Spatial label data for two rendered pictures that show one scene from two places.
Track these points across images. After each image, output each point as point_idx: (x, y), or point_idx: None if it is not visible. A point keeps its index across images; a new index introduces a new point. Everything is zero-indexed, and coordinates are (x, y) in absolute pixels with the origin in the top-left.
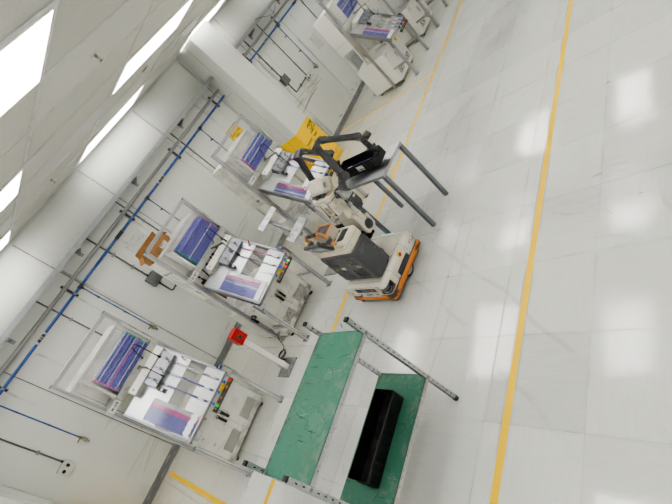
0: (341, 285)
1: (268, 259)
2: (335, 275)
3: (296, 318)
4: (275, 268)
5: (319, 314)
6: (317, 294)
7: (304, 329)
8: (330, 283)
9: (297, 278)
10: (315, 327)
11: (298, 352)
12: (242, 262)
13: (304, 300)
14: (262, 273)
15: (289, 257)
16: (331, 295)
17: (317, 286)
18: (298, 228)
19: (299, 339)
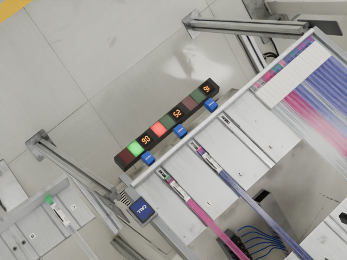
0: (10, 72)
1: (212, 194)
2: (5, 154)
3: (192, 123)
4: (201, 136)
5: (125, 58)
6: (95, 157)
7: (186, 69)
8: (37, 139)
9: (128, 215)
10: (156, 25)
11: (231, 8)
12: (328, 242)
13: (142, 165)
14: (261, 143)
15: (124, 159)
16: (59, 80)
17: (80, 196)
18: (9, 245)
19: (211, 52)
